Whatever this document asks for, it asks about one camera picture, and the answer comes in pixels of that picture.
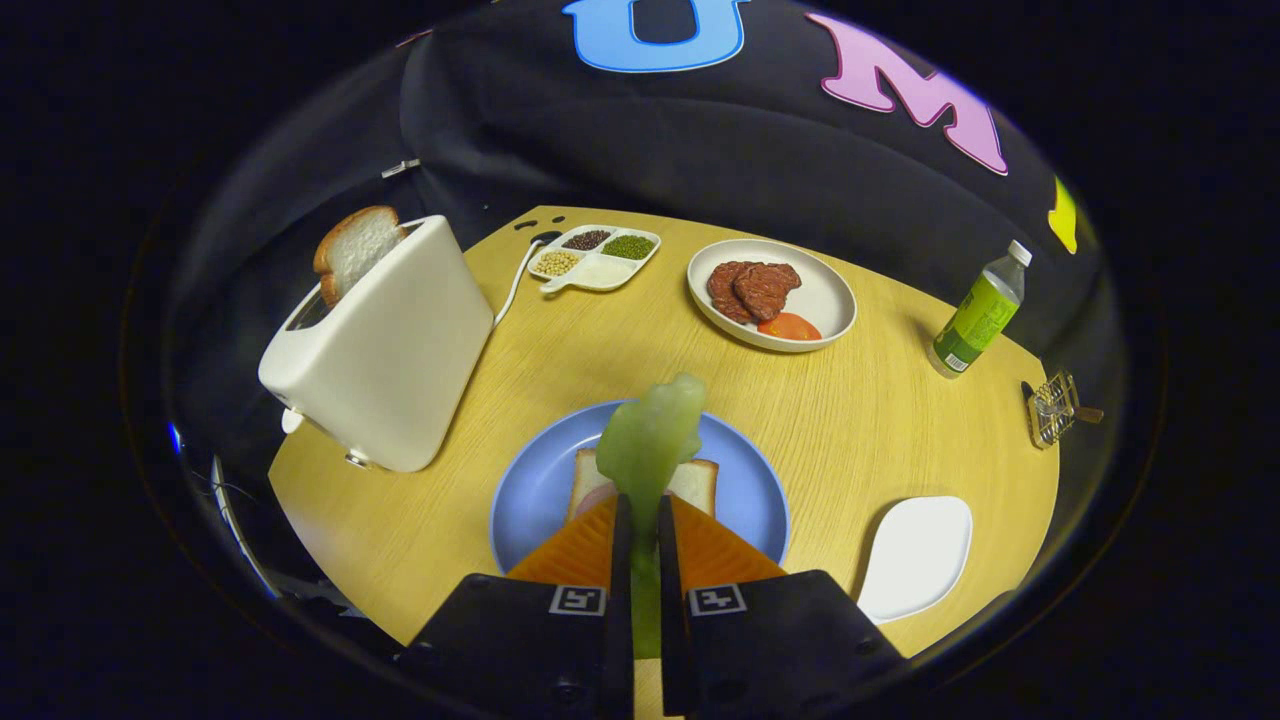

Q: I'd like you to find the white toaster cable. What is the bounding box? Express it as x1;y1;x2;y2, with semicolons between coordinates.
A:
493;240;547;328

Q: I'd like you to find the red tomato slice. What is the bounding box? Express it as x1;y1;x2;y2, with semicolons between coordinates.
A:
757;312;823;342

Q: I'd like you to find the green-labelled water bottle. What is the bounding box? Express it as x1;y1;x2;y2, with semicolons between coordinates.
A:
927;239;1033;379

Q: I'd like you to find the round white plate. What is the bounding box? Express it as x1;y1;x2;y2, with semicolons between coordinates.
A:
687;238;858;353

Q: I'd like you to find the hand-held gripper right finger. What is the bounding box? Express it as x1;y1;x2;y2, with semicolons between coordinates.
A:
655;495;911;720

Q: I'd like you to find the divided white bean dish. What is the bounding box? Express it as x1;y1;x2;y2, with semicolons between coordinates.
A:
527;224;662;294

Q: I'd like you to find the white bread slice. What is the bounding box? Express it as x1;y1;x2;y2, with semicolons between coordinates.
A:
567;447;720;523

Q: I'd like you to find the white leaf-shaped plate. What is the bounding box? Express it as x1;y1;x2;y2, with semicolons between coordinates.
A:
857;495;974;625

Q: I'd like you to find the toasted bread slice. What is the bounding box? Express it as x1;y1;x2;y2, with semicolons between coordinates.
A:
313;205;407;308

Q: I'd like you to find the black backdrop cloth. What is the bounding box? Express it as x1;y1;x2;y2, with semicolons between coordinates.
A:
165;0;1101;481

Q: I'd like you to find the brown meat patty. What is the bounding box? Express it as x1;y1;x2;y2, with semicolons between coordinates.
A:
733;262;803;322
707;261;761;325

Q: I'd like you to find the white toaster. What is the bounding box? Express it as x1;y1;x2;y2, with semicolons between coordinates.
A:
258;214;495;474

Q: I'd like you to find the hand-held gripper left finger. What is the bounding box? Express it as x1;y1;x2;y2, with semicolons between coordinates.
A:
400;493;637;720

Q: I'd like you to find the green lettuce leaf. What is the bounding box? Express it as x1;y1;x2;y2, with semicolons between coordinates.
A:
595;373;708;661

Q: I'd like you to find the blue plate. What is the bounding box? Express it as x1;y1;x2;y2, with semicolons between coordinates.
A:
489;400;791;576

